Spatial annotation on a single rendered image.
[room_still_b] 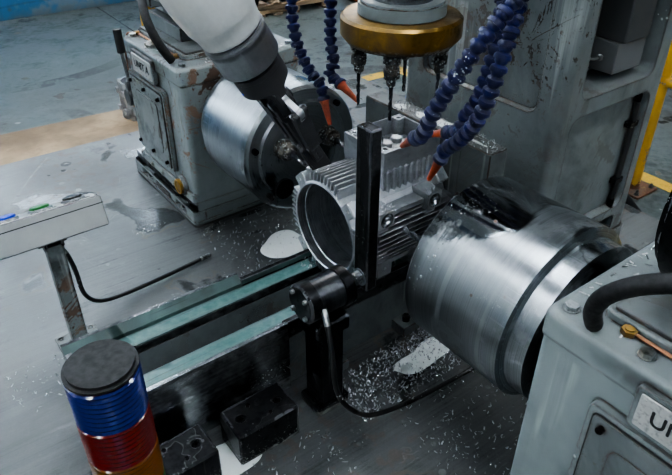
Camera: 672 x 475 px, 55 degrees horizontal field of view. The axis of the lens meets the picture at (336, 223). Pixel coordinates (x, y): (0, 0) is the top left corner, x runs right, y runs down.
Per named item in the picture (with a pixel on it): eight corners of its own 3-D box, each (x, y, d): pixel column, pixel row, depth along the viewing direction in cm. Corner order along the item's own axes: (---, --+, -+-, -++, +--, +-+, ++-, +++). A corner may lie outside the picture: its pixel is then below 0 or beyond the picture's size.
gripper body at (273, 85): (288, 52, 87) (317, 100, 94) (256, 37, 93) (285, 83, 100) (248, 89, 86) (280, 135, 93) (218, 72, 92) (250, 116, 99)
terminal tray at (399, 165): (395, 150, 115) (398, 112, 111) (438, 173, 108) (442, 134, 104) (342, 170, 109) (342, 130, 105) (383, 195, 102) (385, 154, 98)
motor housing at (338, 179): (377, 213, 126) (381, 123, 116) (447, 259, 113) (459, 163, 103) (292, 249, 116) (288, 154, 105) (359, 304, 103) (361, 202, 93)
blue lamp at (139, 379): (132, 371, 58) (123, 333, 55) (160, 413, 54) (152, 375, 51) (64, 402, 55) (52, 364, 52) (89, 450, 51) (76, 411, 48)
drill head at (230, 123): (271, 133, 157) (265, 31, 144) (365, 194, 133) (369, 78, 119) (176, 162, 145) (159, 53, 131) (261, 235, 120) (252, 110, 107)
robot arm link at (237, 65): (238, 1, 89) (259, 34, 94) (190, 44, 88) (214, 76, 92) (274, 16, 83) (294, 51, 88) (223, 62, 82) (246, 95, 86)
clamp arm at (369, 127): (366, 275, 97) (371, 118, 83) (379, 285, 95) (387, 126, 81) (348, 284, 95) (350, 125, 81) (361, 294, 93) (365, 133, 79)
